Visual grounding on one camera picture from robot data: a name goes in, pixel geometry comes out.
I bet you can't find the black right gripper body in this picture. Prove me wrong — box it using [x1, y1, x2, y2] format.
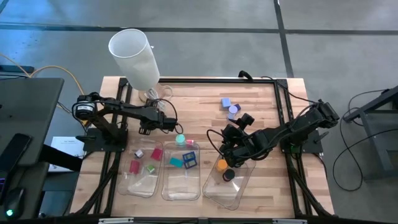
[219, 124, 251, 158]

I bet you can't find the black flat bar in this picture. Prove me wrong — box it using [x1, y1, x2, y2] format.
[39, 144, 84, 172]

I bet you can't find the orange hourglass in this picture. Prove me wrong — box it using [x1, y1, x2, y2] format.
[215, 158, 229, 174]

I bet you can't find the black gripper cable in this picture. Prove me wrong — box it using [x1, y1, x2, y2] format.
[206, 129, 226, 155]
[154, 98, 184, 134]

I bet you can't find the black power strip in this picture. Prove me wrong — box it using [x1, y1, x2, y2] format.
[0, 64, 35, 74]

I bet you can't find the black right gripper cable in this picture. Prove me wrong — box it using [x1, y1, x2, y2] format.
[206, 129, 226, 155]

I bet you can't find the clear plastic bin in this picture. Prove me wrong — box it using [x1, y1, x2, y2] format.
[201, 152, 257, 211]
[160, 141, 201, 202]
[117, 138, 165, 199]

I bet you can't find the black capped red hourglass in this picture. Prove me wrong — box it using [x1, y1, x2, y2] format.
[222, 168, 236, 183]

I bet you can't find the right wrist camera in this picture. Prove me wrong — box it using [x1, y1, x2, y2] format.
[239, 113, 256, 128]

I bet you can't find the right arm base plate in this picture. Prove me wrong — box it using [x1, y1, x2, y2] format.
[280, 129, 330, 155]

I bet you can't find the black computer mouse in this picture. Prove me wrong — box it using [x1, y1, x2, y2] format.
[2, 186, 25, 220]

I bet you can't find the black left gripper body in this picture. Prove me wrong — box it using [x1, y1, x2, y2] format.
[139, 109, 165, 135]

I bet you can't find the black aluminium table frame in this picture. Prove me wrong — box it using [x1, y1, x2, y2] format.
[70, 77, 335, 218]

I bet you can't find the black desk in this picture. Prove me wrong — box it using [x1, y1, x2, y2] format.
[0, 77, 65, 167]

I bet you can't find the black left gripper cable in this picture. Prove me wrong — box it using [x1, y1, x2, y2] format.
[154, 98, 184, 134]

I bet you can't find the white paper sheet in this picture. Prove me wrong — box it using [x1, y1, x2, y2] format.
[48, 136, 86, 172]

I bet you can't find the yellow cable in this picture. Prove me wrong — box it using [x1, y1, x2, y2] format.
[0, 52, 93, 103]

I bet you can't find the white cylinder shade lamp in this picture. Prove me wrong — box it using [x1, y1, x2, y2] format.
[108, 28, 165, 105]

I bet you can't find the black smartphone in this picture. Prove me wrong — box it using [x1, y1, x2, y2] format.
[0, 133, 34, 174]

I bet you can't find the white coiled cable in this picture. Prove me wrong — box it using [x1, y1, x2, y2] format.
[146, 84, 174, 108]

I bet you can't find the black floor cable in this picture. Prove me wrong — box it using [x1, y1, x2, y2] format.
[331, 89, 398, 192]

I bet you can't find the teal box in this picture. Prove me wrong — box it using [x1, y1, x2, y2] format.
[169, 157, 184, 169]

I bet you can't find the lavender capped hourglass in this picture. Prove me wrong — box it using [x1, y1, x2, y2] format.
[226, 105, 239, 121]

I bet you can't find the black plugged cable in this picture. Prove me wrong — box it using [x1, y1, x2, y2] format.
[238, 70, 312, 105]

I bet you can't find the black metal cart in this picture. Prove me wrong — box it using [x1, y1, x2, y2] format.
[343, 85, 398, 181]

